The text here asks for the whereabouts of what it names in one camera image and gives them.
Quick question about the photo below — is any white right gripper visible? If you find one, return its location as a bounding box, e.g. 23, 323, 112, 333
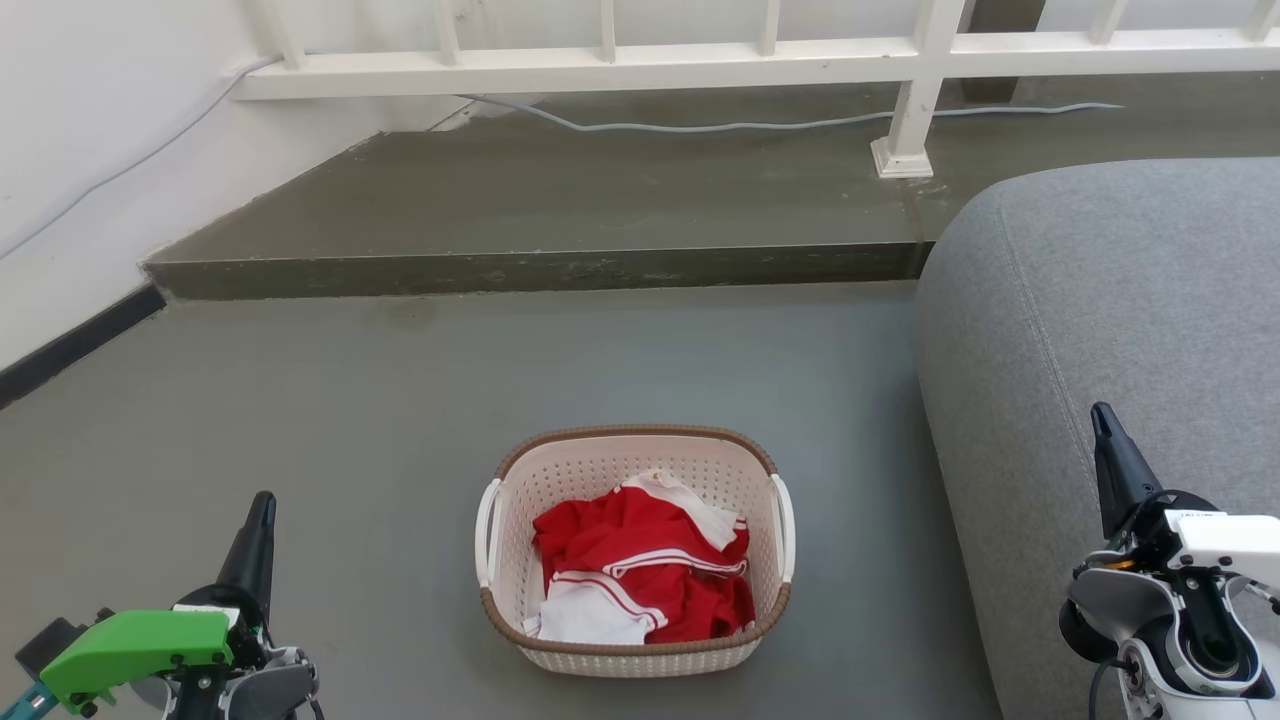
1090, 402, 1280, 593

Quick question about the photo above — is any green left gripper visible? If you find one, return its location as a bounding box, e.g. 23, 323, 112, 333
40, 491, 277, 714

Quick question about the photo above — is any cream laundry basket brown rim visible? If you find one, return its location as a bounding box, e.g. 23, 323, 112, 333
474, 425, 797, 679

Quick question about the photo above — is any grey fabric sofa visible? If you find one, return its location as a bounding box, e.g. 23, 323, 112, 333
913, 157, 1280, 720

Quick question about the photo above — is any black baseboard strip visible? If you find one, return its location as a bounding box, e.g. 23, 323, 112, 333
0, 284, 168, 411

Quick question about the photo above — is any raised concrete step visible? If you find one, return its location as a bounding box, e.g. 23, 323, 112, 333
142, 75, 1280, 303

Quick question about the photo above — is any white railing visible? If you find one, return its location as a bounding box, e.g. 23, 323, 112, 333
230, 0, 1280, 180

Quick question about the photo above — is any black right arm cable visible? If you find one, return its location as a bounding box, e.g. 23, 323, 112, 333
1087, 654, 1131, 720

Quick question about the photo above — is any grey cable on wall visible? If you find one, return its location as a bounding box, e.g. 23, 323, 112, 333
0, 55, 286, 263

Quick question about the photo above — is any grey cable on floor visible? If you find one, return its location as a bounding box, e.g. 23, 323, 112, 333
458, 93, 1125, 134

